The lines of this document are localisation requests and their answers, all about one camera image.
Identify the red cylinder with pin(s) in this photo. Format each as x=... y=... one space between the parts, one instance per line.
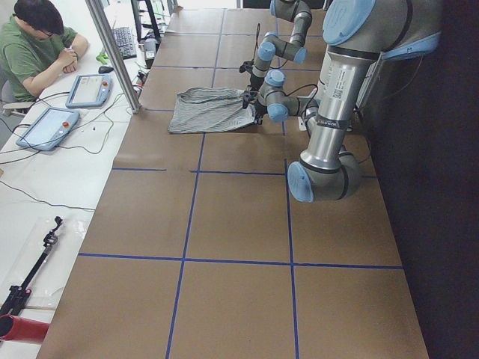
x=14 y=328

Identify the teach pendant tablet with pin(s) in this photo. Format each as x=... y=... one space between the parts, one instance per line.
x=49 y=129
x=89 y=91

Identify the brown table cover mat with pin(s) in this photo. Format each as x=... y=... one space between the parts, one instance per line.
x=198 y=250

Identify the black computer keyboard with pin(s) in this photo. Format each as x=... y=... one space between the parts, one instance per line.
x=125 y=42

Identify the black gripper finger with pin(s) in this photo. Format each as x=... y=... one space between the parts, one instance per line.
x=258 y=118

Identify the aluminium frame post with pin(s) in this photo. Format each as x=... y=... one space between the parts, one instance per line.
x=103 y=27

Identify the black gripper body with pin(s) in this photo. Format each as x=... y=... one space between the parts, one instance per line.
x=259 y=110
x=254 y=79

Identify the seated person green shirt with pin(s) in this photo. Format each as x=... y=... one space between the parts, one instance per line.
x=36 y=48

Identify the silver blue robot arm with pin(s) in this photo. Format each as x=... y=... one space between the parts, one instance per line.
x=357 y=34
x=299 y=14

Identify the upper teach pendant tablet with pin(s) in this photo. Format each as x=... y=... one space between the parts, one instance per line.
x=89 y=91

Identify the black computer mouse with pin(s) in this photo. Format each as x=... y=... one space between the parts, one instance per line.
x=105 y=69

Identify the blue white striped polo shirt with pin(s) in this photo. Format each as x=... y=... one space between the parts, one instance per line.
x=210 y=110

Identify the lower teach pendant tablet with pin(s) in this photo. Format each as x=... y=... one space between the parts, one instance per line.
x=49 y=129

